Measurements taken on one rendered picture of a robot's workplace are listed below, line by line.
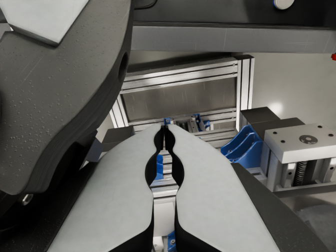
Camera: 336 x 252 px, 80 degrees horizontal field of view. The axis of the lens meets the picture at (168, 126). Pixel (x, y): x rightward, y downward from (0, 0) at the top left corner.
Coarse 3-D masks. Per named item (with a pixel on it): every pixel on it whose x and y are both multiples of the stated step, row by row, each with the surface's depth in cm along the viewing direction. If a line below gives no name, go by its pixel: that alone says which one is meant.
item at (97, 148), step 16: (0, 112) 4; (80, 144) 8; (96, 144) 10; (64, 160) 8; (80, 160) 9; (96, 160) 11; (64, 176) 9; (0, 192) 4; (48, 192) 8; (0, 208) 5; (16, 208) 6; (32, 208) 7; (0, 224) 5; (16, 224) 6; (0, 240) 5
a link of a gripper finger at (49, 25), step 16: (0, 0) 5; (16, 0) 5; (32, 0) 5; (48, 0) 5; (64, 0) 5; (80, 0) 5; (16, 16) 5; (32, 16) 5; (48, 16) 5; (64, 16) 5; (32, 32) 5; (48, 32) 5; (64, 32) 5
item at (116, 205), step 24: (120, 144) 10; (144, 144) 10; (96, 168) 8; (120, 168) 8; (144, 168) 8; (96, 192) 7; (120, 192) 7; (144, 192) 7; (72, 216) 6; (96, 216) 6; (120, 216) 6; (144, 216) 6; (72, 240) 6; (96, 240) 6; (120, 240) 6; (144, 240) 6
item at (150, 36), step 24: (0, 24) 33; (144, 24) 34; (168, 24) 34; (192, 24) 34; (216, 24) 34; (240, 24) 34; (264, 24) 43; (288, 24) 45; (144, 48) 35; (168, 48) 35; (192, 48) 35; (216, 48) 36; (240, 48) 36; (264, 48) 36; (288, 48) 36; (312, 48) 36
